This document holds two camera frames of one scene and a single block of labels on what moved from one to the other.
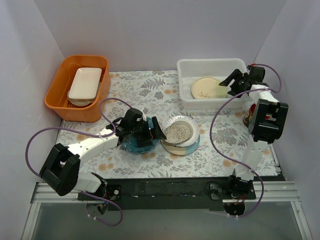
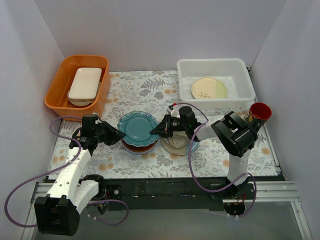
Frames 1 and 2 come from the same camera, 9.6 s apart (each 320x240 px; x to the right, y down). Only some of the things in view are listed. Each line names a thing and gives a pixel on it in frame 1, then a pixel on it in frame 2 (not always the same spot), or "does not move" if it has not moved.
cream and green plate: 207,87 does not move
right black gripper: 238,82 → 167,126
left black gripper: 148,132 → 105,135
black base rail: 170,193 does not move
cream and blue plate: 179,150 does not move
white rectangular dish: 84,88 does not move
